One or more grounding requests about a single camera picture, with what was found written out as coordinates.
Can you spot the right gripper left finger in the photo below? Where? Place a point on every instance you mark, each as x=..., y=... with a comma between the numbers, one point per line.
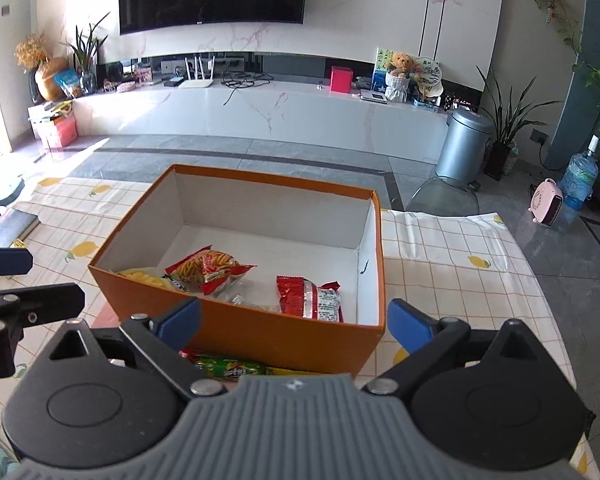
x=159, y=341

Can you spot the potted long-leaf plant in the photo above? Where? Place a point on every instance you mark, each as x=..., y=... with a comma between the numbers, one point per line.
x=508, y=114

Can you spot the red yellow chips bag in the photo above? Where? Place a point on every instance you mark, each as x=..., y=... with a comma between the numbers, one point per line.
x=207, y=270

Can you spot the red snack packet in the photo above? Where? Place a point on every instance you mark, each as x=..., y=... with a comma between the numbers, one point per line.
x=301, y=298

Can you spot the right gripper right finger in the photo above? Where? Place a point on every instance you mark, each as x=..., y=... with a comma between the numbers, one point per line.
x=429, y=343

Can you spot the white router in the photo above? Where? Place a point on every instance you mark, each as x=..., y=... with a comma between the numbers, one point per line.
x=199, y=73

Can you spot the orange cardboard box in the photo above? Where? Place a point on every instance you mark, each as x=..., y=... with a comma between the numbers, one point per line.
x=288, y=272

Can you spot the lemon checked tablecloth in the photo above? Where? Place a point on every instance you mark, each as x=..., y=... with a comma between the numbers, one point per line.
x=84, y=404

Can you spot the green plant in glass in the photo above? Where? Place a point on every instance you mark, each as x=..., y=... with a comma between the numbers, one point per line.
x=85, y=48

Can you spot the teddy bear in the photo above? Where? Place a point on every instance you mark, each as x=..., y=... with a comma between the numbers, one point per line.
x=398, y=76

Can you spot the yellow snack packet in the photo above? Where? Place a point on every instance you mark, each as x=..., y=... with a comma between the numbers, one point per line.
x=148, y=276

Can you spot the green sausage stick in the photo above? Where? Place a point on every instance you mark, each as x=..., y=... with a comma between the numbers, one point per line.
x=227, y=369

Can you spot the silver trash can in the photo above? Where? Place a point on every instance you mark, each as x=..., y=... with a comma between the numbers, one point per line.
x=464, y=146

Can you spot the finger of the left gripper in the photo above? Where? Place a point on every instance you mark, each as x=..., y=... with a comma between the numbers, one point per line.
x=39, y=305
x=15, y=261

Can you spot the blue water bottle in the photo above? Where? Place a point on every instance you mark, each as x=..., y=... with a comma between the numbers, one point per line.
x=580, y=175

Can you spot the dried flower vase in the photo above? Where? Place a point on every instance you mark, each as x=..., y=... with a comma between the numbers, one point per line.
x=32, y=56

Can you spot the pink small heater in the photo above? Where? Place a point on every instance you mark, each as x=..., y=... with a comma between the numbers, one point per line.
x=546, y=202

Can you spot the clear pack white candies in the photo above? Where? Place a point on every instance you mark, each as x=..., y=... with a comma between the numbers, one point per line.
x=241, y=293

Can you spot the red box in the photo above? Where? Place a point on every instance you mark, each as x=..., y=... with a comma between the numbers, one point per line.
x=340, y=79

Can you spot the pink placemat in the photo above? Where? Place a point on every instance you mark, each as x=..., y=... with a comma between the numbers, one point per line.
x=106, y=318

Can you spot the white tv cabinet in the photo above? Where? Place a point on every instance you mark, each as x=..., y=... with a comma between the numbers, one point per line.
x=278, y=111

